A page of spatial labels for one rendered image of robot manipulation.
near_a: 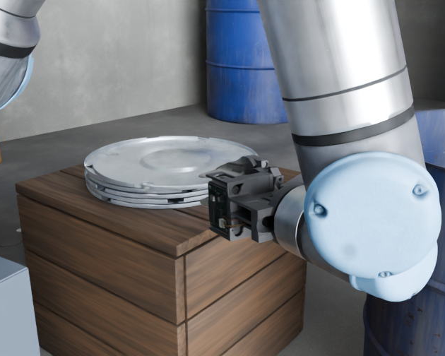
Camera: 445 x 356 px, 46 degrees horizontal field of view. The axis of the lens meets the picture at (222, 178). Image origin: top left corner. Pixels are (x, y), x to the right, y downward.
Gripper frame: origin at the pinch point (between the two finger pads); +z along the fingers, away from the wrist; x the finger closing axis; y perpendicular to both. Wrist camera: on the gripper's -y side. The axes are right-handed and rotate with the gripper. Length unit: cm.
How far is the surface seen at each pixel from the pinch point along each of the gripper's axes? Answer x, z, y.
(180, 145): 0.6, 28.9, -7.3
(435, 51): -4, 168, -255
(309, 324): 41, 17, -29
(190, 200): 5.8, 10.1, 0.4
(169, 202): 5.7, 11.2, 3.5
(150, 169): 1.6, 17.7, 3.7
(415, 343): 23.0, -19.4, -18.3
